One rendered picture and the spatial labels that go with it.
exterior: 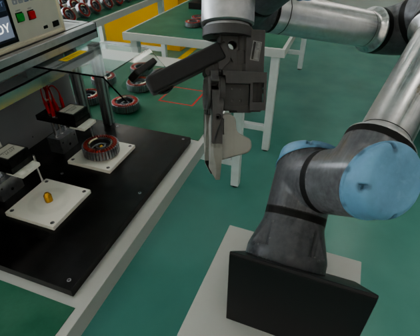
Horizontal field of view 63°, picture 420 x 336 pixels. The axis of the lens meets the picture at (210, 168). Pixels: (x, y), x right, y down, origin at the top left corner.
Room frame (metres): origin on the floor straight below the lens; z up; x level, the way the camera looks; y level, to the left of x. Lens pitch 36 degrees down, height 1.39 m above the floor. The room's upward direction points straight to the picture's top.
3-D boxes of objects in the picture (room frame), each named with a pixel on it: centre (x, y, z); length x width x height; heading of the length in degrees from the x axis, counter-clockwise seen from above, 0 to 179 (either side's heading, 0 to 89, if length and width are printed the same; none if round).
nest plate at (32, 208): (0.68, 0.42, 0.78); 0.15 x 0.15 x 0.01; 70
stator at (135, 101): (1.28, 0.34, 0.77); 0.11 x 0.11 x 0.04
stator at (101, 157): (0.91, 0.34, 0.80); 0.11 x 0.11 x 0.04
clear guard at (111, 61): (0.97, 0.32, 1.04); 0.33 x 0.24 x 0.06; 70
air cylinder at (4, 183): (0.73, 0.56, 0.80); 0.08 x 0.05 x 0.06; 160
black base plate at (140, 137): (0.80, 0.40, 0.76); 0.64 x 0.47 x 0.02; 160
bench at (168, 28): (3.10, -0.24, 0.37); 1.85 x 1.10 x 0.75; 160
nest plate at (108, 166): (0.91, 0.34, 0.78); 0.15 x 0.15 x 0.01; 70
